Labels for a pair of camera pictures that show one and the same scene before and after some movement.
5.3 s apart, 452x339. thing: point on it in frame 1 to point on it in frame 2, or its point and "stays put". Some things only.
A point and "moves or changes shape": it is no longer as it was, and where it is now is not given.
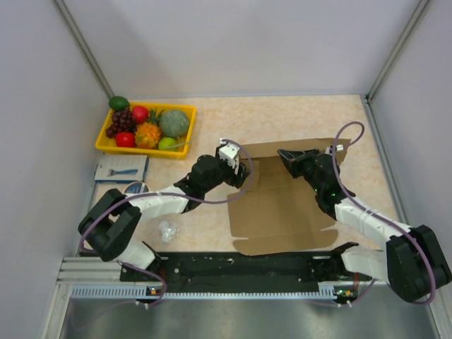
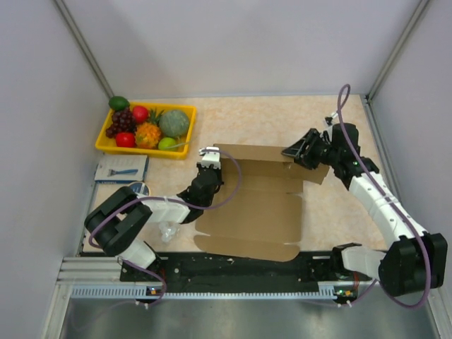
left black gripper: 236,180 to 219,172
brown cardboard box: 277,212 moves or changes shape
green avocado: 119,103 stays put
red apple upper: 140,113 stays put
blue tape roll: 136,187 stays put
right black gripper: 296,159 to 301,154
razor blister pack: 121,169 stays put
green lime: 165,142 stays put
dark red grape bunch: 123,121 stays put
